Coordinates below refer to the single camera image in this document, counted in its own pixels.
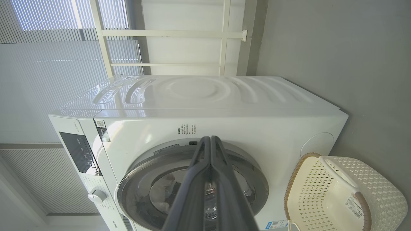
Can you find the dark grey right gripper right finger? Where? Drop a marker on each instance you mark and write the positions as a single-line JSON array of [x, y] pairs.
[[231, 192]]

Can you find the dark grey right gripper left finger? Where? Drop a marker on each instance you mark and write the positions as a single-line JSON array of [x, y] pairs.
[[192, 192]]

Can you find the round glass washer door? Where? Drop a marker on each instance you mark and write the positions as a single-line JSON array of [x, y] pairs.
[[135, 192]]

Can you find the white front-load washing machine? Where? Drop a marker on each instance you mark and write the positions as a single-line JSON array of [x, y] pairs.
[[257, 122]]

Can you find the silver washing machine dial knob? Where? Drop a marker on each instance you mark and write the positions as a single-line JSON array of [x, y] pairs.
[[97, 196]]

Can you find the printed paper label sticker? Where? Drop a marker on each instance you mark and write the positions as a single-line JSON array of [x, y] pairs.
[[354, 207]]

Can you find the cream perforated laundry basket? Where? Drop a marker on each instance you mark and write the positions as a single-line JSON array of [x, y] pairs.
[[379, 179]]

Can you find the blue energy label sticker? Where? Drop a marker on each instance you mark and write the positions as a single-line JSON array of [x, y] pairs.
[[276, 224]]

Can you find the black QR code sticker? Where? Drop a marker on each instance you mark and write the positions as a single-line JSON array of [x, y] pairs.
[[102, 131]]

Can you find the white window blind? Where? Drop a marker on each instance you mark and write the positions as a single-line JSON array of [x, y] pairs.
[[48, 89]]

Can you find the white metal frame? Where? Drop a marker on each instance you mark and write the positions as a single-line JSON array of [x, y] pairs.
[[160, 33]]

